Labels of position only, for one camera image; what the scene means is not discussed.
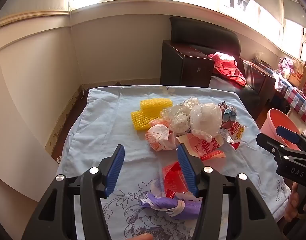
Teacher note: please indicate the red checkered fabric bundle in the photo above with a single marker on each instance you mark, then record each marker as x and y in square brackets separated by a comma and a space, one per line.
[286, 64]

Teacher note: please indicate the white foam fruit net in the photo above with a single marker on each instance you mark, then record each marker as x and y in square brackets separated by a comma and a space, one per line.
[179, 117]

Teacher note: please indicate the purple crumpled wrapper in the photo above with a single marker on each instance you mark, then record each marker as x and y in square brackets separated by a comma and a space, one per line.
[167, 205]

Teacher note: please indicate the black sofa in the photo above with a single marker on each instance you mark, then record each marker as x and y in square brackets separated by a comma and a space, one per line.
[205, 35]

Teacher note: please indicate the crumpled colourful foil wrapper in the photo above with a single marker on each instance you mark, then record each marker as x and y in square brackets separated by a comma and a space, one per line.
[226, 110]

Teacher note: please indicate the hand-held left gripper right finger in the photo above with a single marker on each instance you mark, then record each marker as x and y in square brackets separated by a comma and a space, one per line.
[186, 170]

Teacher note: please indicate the red yellow snack packet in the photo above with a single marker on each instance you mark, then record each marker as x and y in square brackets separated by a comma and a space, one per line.
[236, 133]

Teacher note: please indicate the light blue floral cloth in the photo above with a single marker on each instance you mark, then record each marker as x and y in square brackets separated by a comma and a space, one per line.
[98, 135]

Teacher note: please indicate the red blue checkered cloth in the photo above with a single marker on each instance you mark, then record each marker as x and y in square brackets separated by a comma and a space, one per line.
[296, 98]

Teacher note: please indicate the dark wooden cabinet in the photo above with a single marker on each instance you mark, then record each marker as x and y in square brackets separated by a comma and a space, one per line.
[185, 65]
[259, 80]

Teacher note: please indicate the red patterned cloth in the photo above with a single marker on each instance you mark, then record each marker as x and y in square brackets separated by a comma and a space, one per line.
[227, 66]

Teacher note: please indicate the pink plastic basin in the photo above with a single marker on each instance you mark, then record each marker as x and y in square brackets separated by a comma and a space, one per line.
[280, 122]

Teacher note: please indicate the white crumpled plastic bag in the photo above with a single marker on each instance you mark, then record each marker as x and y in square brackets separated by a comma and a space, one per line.
[206, 120]

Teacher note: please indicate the person's left hand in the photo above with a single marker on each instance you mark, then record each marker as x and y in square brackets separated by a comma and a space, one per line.
[140, 237]

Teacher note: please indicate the red white paper bag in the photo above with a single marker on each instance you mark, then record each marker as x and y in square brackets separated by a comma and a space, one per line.
[205, 146]

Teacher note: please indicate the person's right hand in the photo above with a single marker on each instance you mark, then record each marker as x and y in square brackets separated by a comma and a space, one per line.
[292, 205]

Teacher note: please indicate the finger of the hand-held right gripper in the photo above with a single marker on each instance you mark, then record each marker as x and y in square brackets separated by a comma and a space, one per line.
[287, 132]
[269, 142]

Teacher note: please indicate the red plastic packet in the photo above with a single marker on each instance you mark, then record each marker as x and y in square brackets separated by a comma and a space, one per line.
[174, 180]

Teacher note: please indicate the brown paper bag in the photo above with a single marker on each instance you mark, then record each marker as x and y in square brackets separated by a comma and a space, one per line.
[298, 74]

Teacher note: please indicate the clear bubble wrap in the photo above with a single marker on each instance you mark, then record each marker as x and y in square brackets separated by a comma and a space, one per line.
[191, 102]

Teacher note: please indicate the yellow foam fruit net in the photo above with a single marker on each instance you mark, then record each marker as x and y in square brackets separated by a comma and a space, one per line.
[155, 103]
[141, 120]

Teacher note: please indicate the white crumpled wrapper red print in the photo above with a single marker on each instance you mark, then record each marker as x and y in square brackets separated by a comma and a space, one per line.
[158, 136]

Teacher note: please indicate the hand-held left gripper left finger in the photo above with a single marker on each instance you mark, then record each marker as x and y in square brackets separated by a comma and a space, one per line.
[115, 170]

